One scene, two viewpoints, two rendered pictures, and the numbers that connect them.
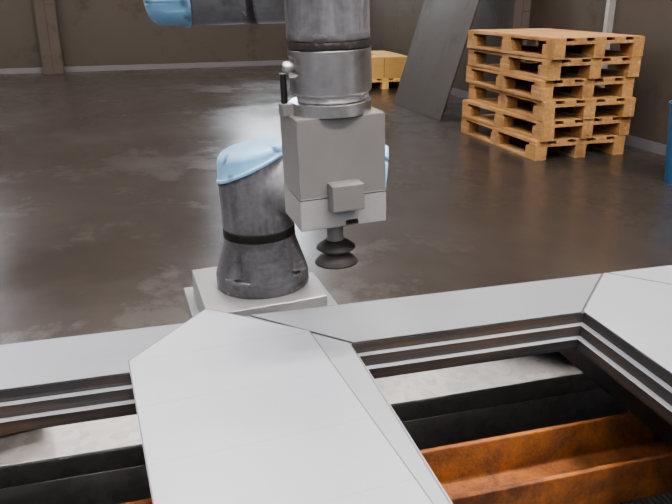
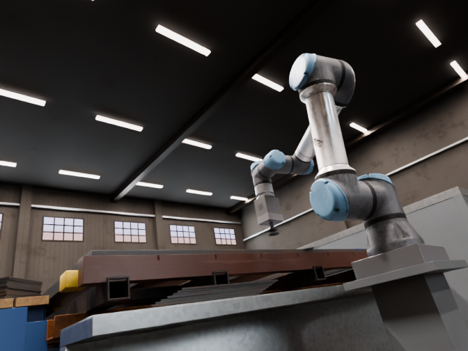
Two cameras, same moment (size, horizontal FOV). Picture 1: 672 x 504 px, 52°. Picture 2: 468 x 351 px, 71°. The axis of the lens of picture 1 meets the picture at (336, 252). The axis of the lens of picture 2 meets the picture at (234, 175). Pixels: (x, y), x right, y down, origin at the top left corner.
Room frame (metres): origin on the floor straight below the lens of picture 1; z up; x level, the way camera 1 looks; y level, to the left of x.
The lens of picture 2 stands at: (1.73, -0.67, 0.62)
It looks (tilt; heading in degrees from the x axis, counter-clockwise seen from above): 25 degrees up; 153
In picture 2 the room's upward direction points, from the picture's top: 11 degrees counter-clockwise
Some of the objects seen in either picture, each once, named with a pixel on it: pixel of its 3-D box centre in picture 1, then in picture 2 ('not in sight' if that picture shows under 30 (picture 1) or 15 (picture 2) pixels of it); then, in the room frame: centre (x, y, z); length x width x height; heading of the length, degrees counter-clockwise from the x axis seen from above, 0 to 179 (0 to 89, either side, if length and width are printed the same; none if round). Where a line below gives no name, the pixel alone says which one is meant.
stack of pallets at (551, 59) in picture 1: (544, 88); not in sight; (5.69, -1.68, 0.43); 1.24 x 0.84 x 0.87; 18
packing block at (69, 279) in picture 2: not in sight; (73, 281); (0.82, -0.69, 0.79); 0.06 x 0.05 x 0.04; 16
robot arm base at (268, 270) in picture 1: (260, 252); (390, 237); (1.06, 0.12, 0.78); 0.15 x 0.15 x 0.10
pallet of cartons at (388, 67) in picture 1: (372, 69); not in sight; (9.49, -0.48, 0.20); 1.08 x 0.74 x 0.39; 18
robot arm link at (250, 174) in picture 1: (260, 183); (374, 199); (1.06, 0.12, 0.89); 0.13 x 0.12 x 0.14; 89
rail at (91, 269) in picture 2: not in sight; (310, 261); (0.70, 0.10, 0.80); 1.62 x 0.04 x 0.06; 106
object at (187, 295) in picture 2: not in sight; (205, 298); (0.93, -0.40, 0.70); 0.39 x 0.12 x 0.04; 106
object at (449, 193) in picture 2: not in sight; (372, 233); (0.11, 1.09, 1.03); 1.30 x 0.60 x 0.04; 16
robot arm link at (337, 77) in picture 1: (326, 74); (264, 191); (0.64, 0.01, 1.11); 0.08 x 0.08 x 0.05
